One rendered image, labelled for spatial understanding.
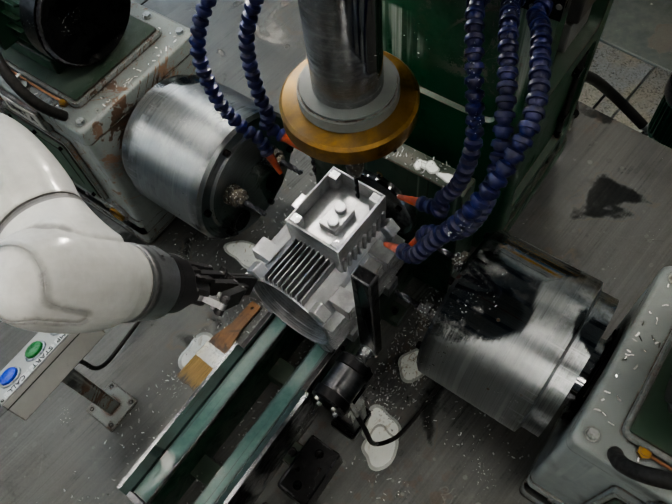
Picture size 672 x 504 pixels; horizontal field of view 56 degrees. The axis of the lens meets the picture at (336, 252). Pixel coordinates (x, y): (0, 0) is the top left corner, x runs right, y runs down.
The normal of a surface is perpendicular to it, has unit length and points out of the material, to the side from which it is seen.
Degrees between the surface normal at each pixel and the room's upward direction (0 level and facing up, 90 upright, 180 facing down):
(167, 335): 0
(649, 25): 0
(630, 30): 0
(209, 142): 17
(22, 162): 32
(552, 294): 9
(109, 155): 90
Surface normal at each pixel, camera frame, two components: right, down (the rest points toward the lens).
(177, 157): -0.41, 0.03
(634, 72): -0.08, -0.49
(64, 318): 0.59, 0.68
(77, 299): 0.79, 0.35
